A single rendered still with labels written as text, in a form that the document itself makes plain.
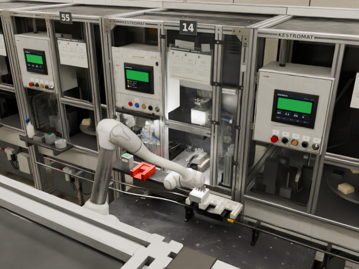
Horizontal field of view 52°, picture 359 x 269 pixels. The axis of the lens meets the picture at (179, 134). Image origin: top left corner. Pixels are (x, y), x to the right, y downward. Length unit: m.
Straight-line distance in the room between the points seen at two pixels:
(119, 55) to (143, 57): 0.21
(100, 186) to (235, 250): 0.96
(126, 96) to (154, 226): 0.97
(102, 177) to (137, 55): 0.88
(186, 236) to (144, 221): 0.34
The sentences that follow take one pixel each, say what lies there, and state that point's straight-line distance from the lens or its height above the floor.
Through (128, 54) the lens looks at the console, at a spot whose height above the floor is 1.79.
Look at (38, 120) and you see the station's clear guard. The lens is 3.69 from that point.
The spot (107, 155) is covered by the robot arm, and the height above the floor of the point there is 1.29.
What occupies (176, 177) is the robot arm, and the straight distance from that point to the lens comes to 2.51.
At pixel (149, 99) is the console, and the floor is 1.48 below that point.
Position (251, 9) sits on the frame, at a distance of 3.05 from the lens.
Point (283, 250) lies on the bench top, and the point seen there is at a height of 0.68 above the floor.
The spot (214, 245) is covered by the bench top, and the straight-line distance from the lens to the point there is 2.53.
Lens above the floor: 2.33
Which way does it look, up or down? 24 degrees down
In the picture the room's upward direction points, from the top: straight up
